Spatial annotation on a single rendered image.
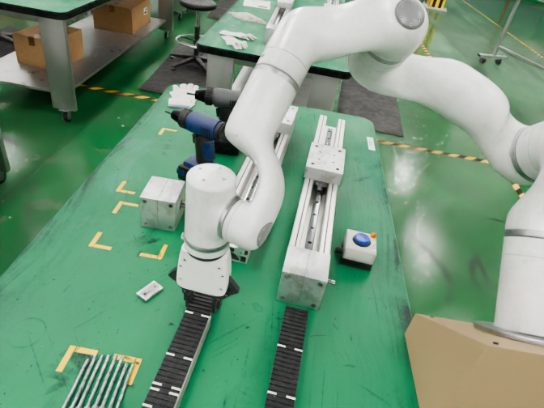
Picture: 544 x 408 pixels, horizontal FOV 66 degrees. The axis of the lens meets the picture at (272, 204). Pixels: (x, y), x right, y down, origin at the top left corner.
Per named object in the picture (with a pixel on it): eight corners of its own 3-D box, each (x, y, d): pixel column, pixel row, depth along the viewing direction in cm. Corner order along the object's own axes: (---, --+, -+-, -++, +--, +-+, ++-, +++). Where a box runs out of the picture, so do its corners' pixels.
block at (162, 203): (184, 233, 109) (184, 204, 104) (141, 226, 109) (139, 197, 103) (193, 210, 117) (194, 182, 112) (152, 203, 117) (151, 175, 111)
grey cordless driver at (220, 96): (241, 157, 144) (248, 97, 132) (183, 150, 143) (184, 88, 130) (242, 146, 151) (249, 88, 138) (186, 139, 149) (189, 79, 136)
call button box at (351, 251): (370, 271, 108) (377, 253, 104) (333, 262, 109) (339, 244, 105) (370, 251, 115) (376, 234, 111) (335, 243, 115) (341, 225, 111)
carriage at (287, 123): (288, 142, 146) (291, 125, 142) (257, 135, 147) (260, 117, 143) (295, 123, 159) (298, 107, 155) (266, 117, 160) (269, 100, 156)
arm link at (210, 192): (243, 232, 79) (202, 213, 81) (251, 174, 71) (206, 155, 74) (217, 257, 72) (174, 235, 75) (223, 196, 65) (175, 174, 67)
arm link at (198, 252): (175, 242, 74) (175, 254, 76) (223, 254, 73) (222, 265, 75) (191, 214, 81) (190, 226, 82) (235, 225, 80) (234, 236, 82)
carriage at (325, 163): (337, 193, 125) (342, 174, 121) (301, 184, 126) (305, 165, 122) (340, 167, 138) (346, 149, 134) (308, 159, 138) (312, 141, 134)
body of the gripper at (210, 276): (173, 248, 76) (172, 290, 82) (227, 261, 75) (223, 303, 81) (188, 223, 82) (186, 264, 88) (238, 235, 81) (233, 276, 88)
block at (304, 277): (328, 313, 95) (338, 285, 89) (275, 299, 96) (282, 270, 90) (331, 285, 102) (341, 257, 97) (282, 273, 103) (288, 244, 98)
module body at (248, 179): (246, 264, 104) (250, 238, 99) (208, 254, 104) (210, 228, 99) (293, 129, 168) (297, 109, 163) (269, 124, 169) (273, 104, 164)
